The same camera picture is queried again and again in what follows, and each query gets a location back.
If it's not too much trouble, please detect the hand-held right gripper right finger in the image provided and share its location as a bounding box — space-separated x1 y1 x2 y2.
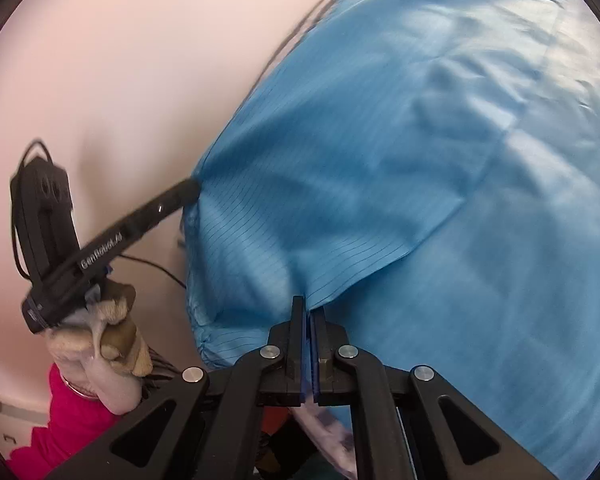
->
311 305 561 480

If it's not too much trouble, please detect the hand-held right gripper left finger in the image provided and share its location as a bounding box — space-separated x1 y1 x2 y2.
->
45 296 309 480

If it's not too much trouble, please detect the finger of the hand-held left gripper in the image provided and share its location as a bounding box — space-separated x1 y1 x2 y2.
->
126 178 202 234

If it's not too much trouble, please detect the light blue striped work jacket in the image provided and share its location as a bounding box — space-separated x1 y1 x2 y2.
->
180 0 600 480

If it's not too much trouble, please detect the person's left forearm pink sleeve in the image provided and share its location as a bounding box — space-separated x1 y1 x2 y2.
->
5 362 126 480

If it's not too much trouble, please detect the person's left hand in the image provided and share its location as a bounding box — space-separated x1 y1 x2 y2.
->
46 281 154 415

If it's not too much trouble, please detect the pale printed cloth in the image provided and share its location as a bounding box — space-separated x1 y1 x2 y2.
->
290 406 357 477

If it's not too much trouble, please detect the black cable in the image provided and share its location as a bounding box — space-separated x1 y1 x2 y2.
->
111 254 187 289

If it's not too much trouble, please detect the silver bracelet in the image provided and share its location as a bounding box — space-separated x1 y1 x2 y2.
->
62 377 98 402

